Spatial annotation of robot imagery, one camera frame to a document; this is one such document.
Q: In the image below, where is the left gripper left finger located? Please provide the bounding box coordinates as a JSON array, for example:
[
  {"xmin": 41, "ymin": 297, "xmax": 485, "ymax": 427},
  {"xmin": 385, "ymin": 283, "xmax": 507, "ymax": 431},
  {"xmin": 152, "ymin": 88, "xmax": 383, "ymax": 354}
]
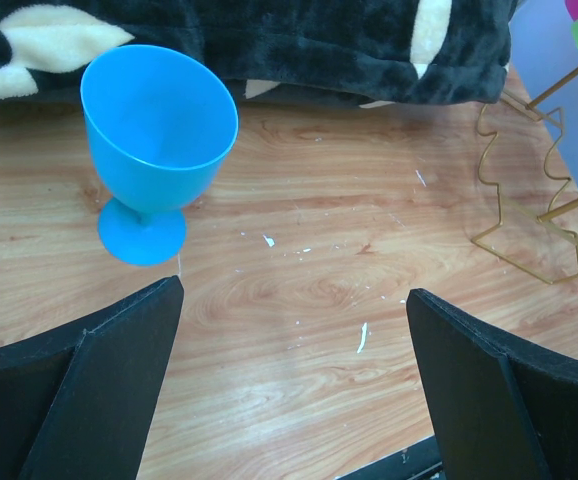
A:
[{"xmin": 0, "ymin": 276, "xmax": 184, "ymax": 479}]

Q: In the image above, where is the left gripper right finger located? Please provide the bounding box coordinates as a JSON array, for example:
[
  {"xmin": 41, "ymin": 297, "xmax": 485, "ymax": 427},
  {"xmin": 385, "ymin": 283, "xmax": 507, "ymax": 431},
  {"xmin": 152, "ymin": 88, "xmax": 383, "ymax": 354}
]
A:
[{"xmin": 406, "ymin": 289, "xmax": 578, "ymax": 479}]

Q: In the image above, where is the blue wine glass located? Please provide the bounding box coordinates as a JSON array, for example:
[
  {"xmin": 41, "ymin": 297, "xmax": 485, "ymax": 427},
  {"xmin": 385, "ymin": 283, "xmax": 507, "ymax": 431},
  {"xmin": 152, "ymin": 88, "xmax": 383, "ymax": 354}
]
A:
[{"xmin": 80, "ymin": 45, "xmax": 239, "ymax": 267}]

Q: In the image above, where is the gold wire glass rack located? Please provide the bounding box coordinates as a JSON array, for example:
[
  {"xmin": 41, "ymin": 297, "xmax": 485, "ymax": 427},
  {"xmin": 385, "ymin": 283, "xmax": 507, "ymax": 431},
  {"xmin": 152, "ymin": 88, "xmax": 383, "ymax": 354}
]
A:
[{"xmin": 470, "ymin": 66, "xmax": 578, "ymax": 285}]

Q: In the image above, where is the black floral plush pillow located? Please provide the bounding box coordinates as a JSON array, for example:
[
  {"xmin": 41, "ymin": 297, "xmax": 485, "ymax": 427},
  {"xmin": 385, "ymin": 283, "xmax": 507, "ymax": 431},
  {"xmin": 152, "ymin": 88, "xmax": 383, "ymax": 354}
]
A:
[{"xmin": 0, "ymin": 1, "xmax": 517, "ymax": 109}]

